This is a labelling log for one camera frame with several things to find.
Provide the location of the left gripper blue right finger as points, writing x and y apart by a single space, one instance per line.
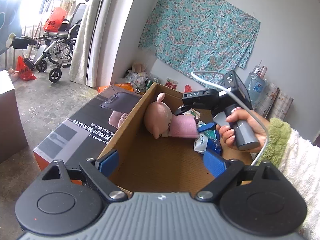
214 163

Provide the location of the person right hand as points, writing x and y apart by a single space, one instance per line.
244 131

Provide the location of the brown cardboard box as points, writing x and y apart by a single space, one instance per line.
147 164

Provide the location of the wheelchair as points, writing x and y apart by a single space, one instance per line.
55 47

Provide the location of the pile of plastic bags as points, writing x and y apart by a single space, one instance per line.
139 77

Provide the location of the red plastic bag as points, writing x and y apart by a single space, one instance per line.
187 89

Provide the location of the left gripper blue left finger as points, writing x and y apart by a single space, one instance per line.
108 163

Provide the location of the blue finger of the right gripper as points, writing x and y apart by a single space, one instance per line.
206 127

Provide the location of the white curtain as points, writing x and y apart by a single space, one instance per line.
98 41

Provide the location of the pink plush toy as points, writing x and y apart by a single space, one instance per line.
158 117

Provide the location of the leaning checkered board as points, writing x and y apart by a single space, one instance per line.
281 106

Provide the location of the red paper box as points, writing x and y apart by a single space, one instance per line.
171 83

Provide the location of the floral teal wall cloth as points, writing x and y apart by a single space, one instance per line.
212 36

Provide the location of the blue white tissue pack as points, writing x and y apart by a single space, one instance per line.
209 140

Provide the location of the pink knitted sponge pad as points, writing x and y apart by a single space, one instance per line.
183 126

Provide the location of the red bag on wheelchair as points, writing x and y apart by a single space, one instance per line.
56 18

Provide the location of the printed appliance carton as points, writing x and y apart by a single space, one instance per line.
89 130

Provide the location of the leaning patterned board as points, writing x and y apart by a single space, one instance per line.
266 99

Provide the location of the white fluffy sleeve forearm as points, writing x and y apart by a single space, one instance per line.
298 160

